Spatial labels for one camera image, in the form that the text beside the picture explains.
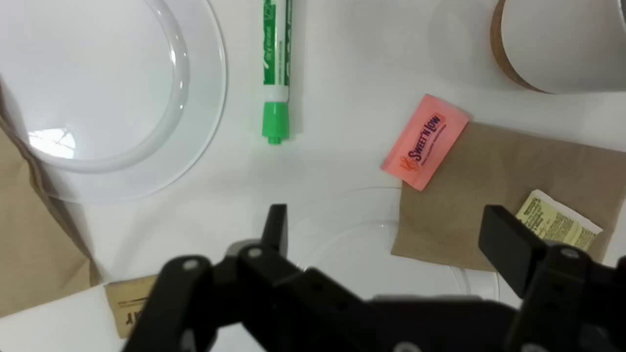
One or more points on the round white table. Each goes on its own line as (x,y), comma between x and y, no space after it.
(361,66)

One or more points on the brown sugar packet left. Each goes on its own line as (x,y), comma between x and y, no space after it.
(126,301)

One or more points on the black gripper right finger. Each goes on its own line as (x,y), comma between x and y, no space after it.
(545,273)

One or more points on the white plate far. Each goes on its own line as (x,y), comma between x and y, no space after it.
(113,97)

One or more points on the green Expo marker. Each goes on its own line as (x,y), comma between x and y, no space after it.
(277,64)

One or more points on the white paper cup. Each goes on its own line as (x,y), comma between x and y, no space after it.
(561,45)

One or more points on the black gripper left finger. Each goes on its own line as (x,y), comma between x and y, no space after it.
(265,258)

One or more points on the yellow-green tea packet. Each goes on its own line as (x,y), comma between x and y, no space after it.
(555,221)

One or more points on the pink sweetener packet left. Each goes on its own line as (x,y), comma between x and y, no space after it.
(426,140)

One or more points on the white plate near sofa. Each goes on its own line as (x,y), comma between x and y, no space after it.
(396,240)

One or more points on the brown napkin under packet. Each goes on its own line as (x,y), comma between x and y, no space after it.
(502,166)

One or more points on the brown napkin far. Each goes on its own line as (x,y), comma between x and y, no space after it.
(42,252)

